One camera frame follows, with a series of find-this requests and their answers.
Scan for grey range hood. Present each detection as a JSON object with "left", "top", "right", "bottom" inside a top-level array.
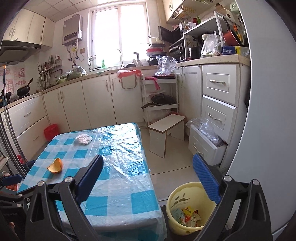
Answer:
[{"left": 0, "top": 40, "right": 41, "bottom": 65}]

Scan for clear plastic bags in drawer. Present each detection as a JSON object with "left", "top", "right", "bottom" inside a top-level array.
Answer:
[{"left": 186, "top": 117, "right": 226, "bottom": 147}]

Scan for white refrigerator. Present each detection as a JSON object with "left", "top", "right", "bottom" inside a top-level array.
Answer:
[{"left": 225, "top": 0, "right": 296, "bottom": 241}]

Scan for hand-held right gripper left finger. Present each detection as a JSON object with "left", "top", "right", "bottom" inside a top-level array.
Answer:
[{"left": 24, "top": 155, "right": 104, "bottom": 241}]

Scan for utensil rack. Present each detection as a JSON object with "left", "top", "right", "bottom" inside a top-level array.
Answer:
[{"left": 36, "top": 55, "right": 63, "bottom": 91}]

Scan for bag of green vegetables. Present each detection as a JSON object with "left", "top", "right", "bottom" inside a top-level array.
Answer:
[{"left": 57, "top": 65, "right": 88, "bottom": 84}]

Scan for clear plastic bag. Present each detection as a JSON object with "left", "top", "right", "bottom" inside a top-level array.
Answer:
[{"left": 155, "top": 55, "right": 178, "bottom": 76}]

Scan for chrome sink faucet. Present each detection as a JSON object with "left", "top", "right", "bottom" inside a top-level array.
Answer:
[{"left": 116, "top": 48, "right": 124, "bottom": 68}]

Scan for blue checkered plastic tablecloth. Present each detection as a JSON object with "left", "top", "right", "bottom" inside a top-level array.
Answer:
[{"left": 17, "top": 123, "right": 167, "bottom": 241}]

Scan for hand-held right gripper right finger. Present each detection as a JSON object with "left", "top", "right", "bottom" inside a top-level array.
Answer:
[{"left": 193, "top": 153, "right": 272, "bottom": 241}]

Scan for wire dish basket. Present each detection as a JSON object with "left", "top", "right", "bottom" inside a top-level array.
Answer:
[{"left": 172, "top": 5, "right": 197, "bottom": 19}]

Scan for stack of cookware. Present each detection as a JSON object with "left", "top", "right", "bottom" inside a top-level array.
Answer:
[{"left": 146, "top": 37, "right": 167, "bottom": 57}]

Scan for black wok with lid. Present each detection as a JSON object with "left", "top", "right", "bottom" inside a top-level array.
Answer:
[{"left": 142, "top": 94, "right": 176, "bottom": 109}]

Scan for plastic bag of food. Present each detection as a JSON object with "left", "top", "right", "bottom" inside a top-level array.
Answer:
[{"left": 200, "top": 33, "right": 223, "bottom": 58}]

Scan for white hanging door bin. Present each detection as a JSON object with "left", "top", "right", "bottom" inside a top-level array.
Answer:
[{"left": 117, "top": 69, "right": 142, "bottom": 90}]

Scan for white wall cabinets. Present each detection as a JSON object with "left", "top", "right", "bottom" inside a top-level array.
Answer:
[{"left": 2, "top": 8, "right": 56, "bottom": 48}]

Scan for white base cabinets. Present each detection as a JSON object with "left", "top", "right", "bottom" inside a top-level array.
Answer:
[{"left": 0, "top": 65, "right": 203, "bottom": 153}]

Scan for black microwave oven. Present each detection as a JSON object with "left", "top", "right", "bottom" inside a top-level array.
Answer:
[{"left": 158, "top": 23, "right": 185, "bottom": 60}]

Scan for white counter shelf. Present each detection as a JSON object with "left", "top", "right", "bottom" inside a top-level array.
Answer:
[{"left": 183, "top": 11, "right": 226, "bottom": 59}]

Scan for red lined waste basket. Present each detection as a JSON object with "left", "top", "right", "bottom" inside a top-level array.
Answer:
[{"left": 44, "top": 123, "right": 59, "bottom": 142}]

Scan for grey metal poles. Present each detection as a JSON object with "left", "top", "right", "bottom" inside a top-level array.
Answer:
[{"left": 0, "top": 65, "right": 25, "bottom": 176}]

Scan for red hanging pan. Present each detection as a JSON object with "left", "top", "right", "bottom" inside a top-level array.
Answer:
[{"left": 222, "top": 16, "right": 243, "bottom": 47}]

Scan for blue wipes box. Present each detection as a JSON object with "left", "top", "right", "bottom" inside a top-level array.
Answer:
[{"left": 221, "top": 46, "right": 237, "bottom": 55}]

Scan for yellow plastic bucket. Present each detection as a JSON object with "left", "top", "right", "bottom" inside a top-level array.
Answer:
[{"left": 166, "top": 182, "right": 218, "bottom": 237}]

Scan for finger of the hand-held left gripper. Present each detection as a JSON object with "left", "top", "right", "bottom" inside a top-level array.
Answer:
[
  {"left": 17, "top": 185, "right": 38, "bottom": 196},
  {"left": 0, "top": 174, "right": 23, "bottom": 186}
]

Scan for grey gas water heater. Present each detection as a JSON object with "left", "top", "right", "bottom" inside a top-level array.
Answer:
[{"left": 62, "top": 16, "right": 83, "bottom": 46}]

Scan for black pot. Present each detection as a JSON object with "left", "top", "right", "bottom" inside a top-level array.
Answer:
[{"left": 188, "top": 46, "right": 201, "bottom": 59}]

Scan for black frying pan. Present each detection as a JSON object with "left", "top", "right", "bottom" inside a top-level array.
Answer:
[{"left": 17, "top": 78, "right": 34, "bottom": 96}]

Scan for white drawer cabinet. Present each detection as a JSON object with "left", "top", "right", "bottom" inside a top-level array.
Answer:
[{"left": 188, "top": 64, "right": 241, "bottom": 166}]

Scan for white wooden stool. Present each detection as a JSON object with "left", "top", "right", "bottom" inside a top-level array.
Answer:
[{"left": 147, "top": 114, "right": 186, "bottom": 158}]

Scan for crumpled white tissue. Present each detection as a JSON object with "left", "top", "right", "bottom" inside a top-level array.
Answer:
[{"left": 74, "top": 134, "right": 92, "bottom": 145}]

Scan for kitchen window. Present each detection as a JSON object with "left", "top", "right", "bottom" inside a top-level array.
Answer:
[{"left": 89, "top": 2, "right": 162, "bottom": 70}]

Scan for white storage rack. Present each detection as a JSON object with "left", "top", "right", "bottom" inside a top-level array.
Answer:
[{"left": 141, "top": 74, "right": 179, "bottom": 130}]

